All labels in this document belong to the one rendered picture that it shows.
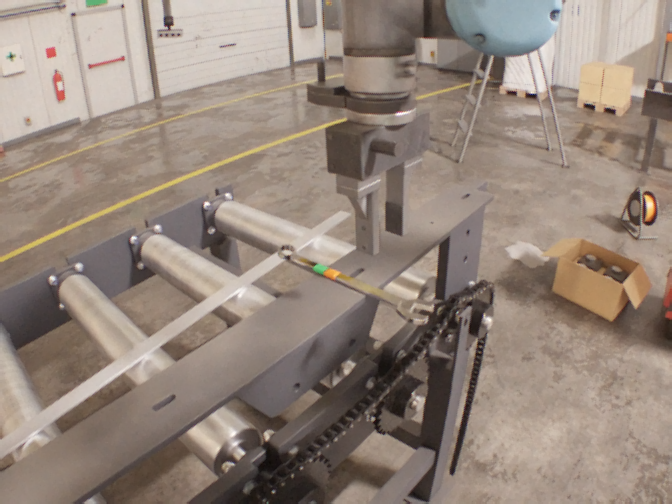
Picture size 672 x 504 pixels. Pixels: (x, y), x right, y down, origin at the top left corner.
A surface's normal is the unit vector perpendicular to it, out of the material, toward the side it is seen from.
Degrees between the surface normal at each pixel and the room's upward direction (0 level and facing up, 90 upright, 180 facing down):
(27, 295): 90
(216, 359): 0
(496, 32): 89
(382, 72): 90
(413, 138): 90
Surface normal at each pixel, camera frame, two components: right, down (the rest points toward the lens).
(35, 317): 0.76, 0.29
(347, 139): -0.65, 0.40
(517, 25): -0.16, 0.50
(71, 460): -0.05, -0.87
